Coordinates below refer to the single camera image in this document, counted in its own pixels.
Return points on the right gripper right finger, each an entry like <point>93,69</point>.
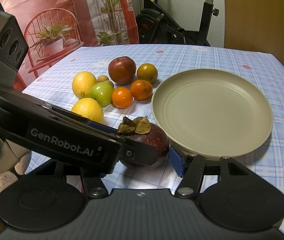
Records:
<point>191,169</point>

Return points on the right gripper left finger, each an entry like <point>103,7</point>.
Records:
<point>92,177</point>

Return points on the yellow lemon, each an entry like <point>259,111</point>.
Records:
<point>82,84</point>
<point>90,109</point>

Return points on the dark purple mangosteen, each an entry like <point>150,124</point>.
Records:
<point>141,130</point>

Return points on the orange mandarin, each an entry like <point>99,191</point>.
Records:
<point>122,97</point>
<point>141,90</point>

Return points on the green apple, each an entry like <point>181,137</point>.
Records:
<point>102,93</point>

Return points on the red apple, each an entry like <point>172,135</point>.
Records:
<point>122,70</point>

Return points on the gloved left hand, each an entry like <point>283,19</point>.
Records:
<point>14,161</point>

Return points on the beige plate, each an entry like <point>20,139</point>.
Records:
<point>212,113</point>

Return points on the small brown longan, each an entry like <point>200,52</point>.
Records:
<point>102,78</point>
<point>110,83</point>

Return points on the blue plaid tablecloth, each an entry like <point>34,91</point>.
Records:
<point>263,70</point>

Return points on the yellow-green orange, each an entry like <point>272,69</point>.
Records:
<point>147,72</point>

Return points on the printed pink backdrop cloth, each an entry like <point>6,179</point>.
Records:
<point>55,28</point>

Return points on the black exercise bike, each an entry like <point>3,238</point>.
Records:
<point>175,21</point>

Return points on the wooden board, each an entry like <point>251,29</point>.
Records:
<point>255,25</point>

